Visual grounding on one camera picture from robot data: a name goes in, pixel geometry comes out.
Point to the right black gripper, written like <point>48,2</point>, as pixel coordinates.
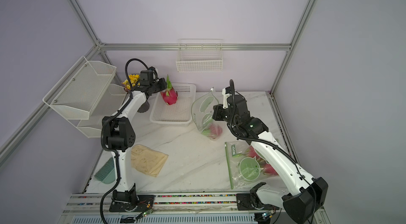
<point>220,110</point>

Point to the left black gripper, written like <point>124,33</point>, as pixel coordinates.
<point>163,84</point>

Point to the clear zip-top bag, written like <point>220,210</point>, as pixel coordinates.
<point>243,171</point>
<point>202,110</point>

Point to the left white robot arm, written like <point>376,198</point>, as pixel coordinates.
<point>118,136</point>

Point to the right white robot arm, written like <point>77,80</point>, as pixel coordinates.
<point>304,194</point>

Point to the yellow flowers in vase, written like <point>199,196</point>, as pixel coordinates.
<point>131,81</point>

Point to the white plastic basket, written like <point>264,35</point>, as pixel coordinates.
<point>178,114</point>

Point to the white mesh two-tier shelf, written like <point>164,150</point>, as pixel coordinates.
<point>85,95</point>

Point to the beige work glove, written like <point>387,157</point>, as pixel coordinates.
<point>147,161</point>

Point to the green hand brush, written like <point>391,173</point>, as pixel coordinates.
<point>106,174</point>

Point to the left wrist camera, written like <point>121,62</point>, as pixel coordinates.
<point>155,73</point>

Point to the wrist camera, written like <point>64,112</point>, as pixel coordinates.
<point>228,94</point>
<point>155,73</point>

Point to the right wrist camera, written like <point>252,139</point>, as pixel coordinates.
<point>228,94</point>

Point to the white wire wall basket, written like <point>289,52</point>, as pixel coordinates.
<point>199,55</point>

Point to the aluminium frame struts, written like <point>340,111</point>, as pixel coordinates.
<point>18,137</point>

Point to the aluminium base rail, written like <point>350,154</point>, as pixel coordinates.
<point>173,208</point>

